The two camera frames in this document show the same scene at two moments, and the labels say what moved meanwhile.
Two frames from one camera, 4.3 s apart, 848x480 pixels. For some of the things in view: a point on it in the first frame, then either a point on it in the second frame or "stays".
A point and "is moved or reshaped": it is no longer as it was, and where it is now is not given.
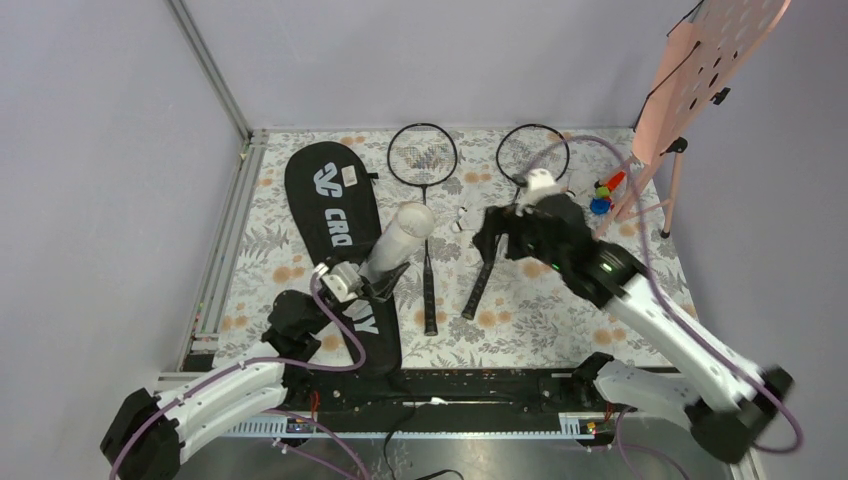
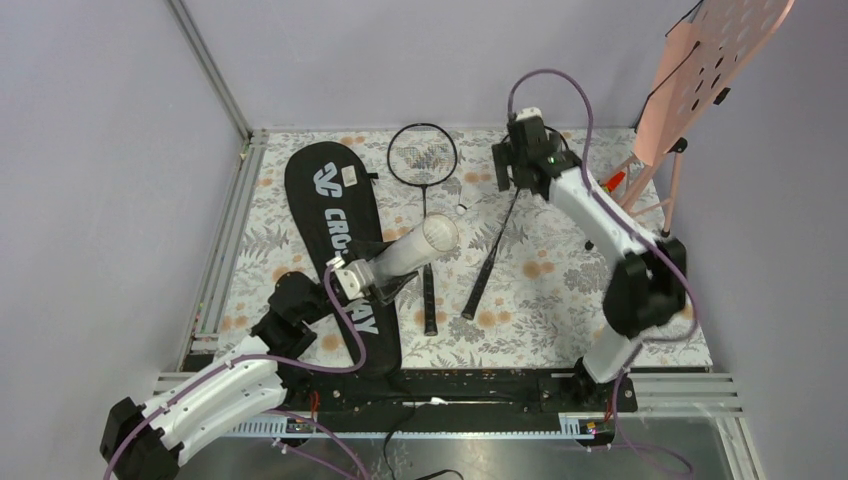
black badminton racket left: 424,154 stays
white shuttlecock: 456,224 to 468,199
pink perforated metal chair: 706,55 stays
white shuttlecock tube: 412,223 is moved or reshaped
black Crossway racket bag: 339,211 stays
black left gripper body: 367,292 to 377,293
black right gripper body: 523,237 to 505,158
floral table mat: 455,304 stays
